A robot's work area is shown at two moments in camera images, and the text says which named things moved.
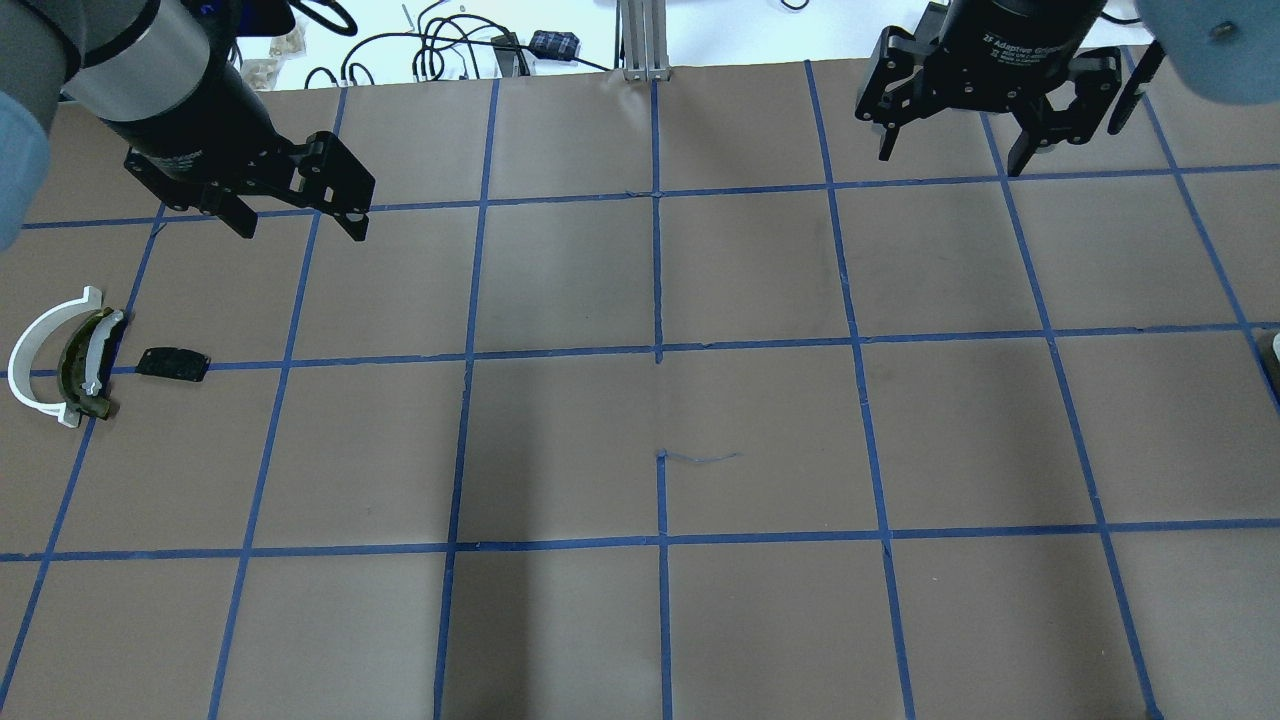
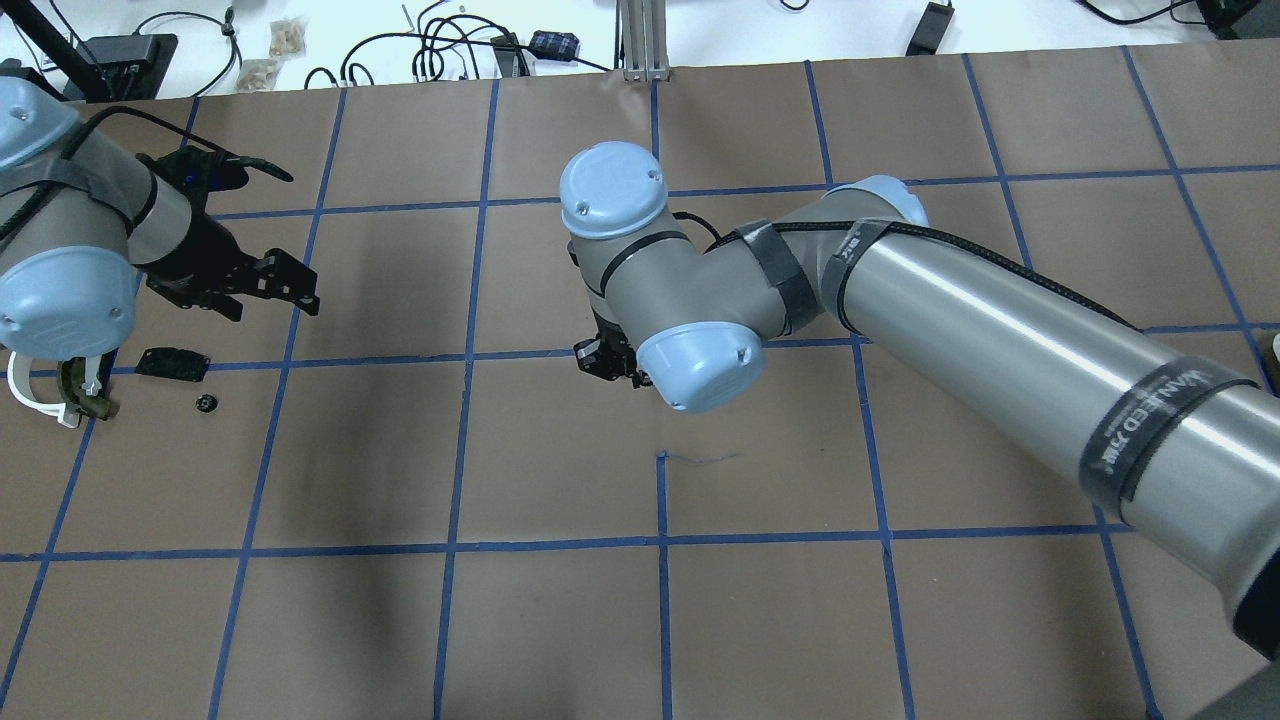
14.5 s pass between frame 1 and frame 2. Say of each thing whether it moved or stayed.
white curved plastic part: stayed
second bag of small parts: stayed
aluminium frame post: stayed
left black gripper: moved
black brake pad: stayed
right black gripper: moved
